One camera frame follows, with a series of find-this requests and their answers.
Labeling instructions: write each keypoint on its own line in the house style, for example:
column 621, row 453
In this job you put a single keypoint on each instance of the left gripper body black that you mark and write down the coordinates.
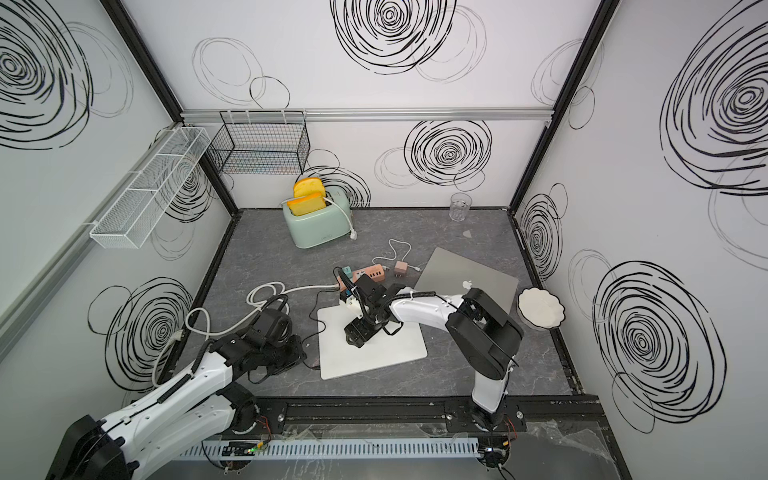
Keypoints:
column 283, row 354

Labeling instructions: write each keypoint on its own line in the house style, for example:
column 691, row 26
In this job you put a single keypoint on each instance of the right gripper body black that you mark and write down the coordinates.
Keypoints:
column 365, row 326

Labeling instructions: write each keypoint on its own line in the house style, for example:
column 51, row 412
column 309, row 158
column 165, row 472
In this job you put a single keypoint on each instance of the orange power strip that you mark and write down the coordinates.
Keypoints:
column 346, row 277

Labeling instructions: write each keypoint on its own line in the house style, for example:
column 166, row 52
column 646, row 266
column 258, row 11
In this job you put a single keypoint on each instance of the pink charger adapter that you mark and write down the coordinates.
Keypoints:
column 400, row 269

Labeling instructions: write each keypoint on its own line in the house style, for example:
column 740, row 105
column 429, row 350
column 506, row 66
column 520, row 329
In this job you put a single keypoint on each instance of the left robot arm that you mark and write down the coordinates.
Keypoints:
column 203, row 400

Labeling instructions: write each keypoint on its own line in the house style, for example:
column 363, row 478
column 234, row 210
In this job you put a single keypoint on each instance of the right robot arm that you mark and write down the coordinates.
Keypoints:
column 486, row 335

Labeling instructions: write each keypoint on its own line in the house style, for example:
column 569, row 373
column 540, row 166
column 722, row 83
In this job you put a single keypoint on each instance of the silver laptop with apple logo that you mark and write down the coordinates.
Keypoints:
column 339, row 359

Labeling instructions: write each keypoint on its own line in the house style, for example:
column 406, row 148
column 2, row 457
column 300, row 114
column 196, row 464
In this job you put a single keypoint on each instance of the grey laptop at right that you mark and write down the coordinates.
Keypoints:
column 452, row 274

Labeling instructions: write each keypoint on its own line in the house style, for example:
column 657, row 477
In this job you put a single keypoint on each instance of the mint green toaster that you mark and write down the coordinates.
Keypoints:
column 330, row 223

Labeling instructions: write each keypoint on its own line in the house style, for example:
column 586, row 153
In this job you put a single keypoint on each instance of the yellow toast slice front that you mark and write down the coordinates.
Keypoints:
column 304, row 205

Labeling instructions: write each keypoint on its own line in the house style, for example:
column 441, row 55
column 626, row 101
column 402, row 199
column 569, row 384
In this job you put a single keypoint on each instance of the yellow toast slice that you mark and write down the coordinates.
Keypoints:
column 304, row 205
column 309, row 186

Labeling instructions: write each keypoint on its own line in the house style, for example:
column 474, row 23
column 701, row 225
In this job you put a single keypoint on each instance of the clear drinking glass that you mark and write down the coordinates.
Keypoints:
column 460, row 205

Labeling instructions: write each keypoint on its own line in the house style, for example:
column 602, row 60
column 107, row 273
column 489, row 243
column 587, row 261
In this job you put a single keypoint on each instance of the yellow toast slice back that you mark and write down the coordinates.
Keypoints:
column 309, row 186

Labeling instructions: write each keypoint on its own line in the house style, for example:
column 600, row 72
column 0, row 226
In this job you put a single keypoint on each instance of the white scalloped bowl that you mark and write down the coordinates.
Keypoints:
column 540, row 309

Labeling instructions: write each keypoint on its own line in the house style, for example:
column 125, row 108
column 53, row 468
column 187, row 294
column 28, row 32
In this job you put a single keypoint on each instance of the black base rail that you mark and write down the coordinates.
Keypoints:
column 457, row 413

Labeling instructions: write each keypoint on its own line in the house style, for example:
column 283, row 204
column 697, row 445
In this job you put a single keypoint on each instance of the grey slotted cable duct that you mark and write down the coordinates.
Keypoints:
column 336, row 449

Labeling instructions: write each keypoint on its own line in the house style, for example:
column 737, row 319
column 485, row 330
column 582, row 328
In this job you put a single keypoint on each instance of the white wire shelf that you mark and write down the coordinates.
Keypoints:
column 134, row 214

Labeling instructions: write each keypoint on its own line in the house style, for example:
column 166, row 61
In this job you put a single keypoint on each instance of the black wire basket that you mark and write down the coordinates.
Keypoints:
column 265, row 142

